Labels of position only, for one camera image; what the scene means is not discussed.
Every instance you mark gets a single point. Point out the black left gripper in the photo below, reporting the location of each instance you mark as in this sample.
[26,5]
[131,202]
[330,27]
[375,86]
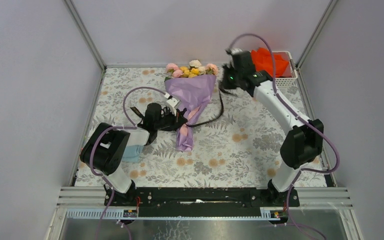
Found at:
[178,120]

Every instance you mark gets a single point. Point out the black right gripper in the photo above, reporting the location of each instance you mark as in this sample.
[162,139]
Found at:
[225,85]

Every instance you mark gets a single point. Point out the pink fake flower stem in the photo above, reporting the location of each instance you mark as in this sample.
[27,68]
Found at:
[211,69]
[173,71]

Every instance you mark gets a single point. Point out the pink purple wrapping paper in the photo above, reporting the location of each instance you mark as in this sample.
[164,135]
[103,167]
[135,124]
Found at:
[194,95]

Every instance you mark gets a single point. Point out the white fake flower stem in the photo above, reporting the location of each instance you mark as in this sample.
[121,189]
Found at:
[195,63]

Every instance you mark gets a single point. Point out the yellow fake flower stem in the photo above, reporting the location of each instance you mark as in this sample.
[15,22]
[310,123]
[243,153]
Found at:
[189,72]

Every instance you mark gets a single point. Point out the black printed ribbon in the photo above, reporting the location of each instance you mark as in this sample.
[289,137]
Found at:
[205,113]

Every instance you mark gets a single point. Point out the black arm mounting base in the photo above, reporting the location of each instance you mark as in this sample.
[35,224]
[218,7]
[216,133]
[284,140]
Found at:
[165,202]

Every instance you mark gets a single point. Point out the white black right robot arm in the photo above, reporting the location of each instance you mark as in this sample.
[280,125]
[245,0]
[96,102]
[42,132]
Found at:
[302,143]

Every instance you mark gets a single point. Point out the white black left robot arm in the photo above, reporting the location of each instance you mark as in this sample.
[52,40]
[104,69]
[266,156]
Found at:
[109,145]

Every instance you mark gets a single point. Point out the orange cloth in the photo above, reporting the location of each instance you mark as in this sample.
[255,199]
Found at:
[262,60]

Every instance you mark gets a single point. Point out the white perforated plastic basket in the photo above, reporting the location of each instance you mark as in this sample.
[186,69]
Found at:
[286,78]

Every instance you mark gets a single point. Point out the light blue towel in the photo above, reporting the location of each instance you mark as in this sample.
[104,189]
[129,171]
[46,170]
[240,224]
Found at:
[132,153]

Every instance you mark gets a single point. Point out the floral patterned table mat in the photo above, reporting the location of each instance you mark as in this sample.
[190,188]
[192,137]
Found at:
[241,149]

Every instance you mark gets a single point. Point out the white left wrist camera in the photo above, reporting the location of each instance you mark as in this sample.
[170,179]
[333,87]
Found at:
[172,103]

